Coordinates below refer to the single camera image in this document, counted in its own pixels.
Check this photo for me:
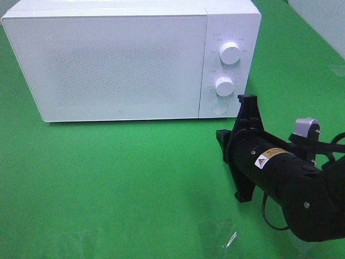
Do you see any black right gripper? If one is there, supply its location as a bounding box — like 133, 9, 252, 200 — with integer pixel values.
216, 94, 270, 202

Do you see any white microwave knob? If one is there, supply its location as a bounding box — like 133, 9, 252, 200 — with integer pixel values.
219, 41, 241, 65
215, 77, 234, 97

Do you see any white microwave door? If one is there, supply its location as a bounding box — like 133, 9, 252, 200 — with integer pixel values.
3, 16, 206, 122

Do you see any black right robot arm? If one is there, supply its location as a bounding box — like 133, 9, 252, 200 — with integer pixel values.
216, 94, 344, 242

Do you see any clear tape patch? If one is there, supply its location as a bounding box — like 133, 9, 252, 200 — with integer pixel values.
58, 229, 99, 258
197, 217, 238, 249

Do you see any white microwave oven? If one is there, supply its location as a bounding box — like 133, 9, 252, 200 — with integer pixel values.
1, 1, 261, 122

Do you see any black cable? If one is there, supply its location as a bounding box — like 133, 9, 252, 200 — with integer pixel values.
261, 133, 345, 231

